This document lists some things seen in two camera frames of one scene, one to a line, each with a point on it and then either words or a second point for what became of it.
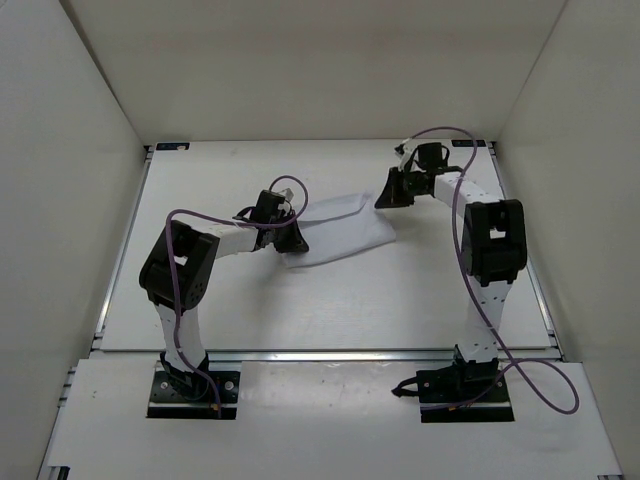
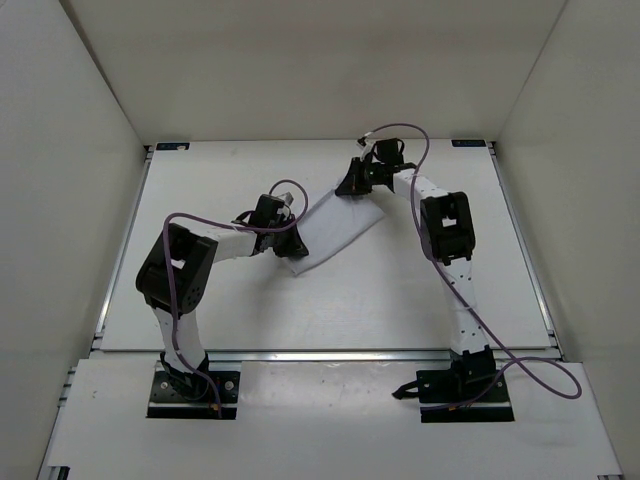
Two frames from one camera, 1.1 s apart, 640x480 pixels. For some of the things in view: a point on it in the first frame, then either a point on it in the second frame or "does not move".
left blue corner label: [181, 146] does not move
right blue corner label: [467, 143] does not move
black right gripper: [390, 196] → [351, 184]
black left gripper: [294, 243] does not move
